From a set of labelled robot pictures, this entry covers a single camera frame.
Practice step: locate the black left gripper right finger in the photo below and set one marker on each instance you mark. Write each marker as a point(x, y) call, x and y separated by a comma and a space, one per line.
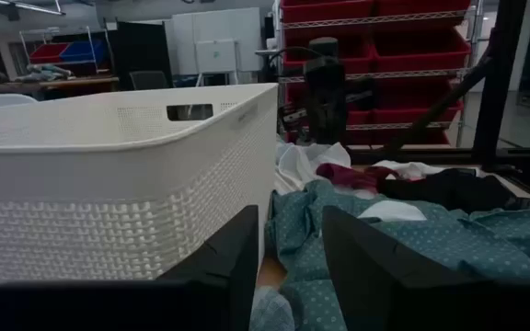
point(384, 285)

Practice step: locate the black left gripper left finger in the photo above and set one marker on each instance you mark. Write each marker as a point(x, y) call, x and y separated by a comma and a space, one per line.
point(210, 285)

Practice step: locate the blue striped shirt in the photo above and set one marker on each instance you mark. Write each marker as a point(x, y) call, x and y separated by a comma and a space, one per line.
point(269, 310)

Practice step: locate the white sock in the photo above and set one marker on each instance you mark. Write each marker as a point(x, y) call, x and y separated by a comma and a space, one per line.
point(391, 211)

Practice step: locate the teal dotted shirt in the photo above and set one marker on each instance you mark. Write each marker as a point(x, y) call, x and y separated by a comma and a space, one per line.
point(453, 243)

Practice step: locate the black sweater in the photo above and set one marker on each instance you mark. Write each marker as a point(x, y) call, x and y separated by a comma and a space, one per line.
point(453, 188)

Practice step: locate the white garment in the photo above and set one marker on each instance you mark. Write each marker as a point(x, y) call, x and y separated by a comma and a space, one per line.
point(306, 161)

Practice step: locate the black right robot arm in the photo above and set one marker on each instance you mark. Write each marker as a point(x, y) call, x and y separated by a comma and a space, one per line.
point(325, 92)

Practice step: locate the white plastic laundry basket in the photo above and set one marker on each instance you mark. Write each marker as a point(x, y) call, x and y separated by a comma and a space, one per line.
point(108, 184)

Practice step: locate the red plastic storage bin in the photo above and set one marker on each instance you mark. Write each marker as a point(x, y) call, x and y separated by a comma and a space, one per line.
point(46, 53)
point(421, 53)
point(421, 5)
point(325, 11)
point(361, 55)
point(384, 135)
point(412, 99)

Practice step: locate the dark office chair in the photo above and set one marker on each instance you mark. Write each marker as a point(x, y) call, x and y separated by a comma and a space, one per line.
point(147, 80)

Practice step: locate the black panel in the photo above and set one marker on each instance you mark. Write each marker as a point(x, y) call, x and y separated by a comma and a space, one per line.
point(141, 46)

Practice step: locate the wooden workbench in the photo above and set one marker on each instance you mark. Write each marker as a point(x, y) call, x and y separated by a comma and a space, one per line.
point(62, 83)

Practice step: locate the blue plastic storage bin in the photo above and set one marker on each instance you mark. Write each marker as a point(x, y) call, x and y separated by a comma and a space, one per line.
point(83, 50)

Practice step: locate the white chair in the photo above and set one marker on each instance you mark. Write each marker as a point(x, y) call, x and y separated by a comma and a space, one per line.
point(5, 101)

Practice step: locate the black aluminium table frame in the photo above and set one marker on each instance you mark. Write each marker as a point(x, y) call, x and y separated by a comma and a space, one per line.
point(499, 69)

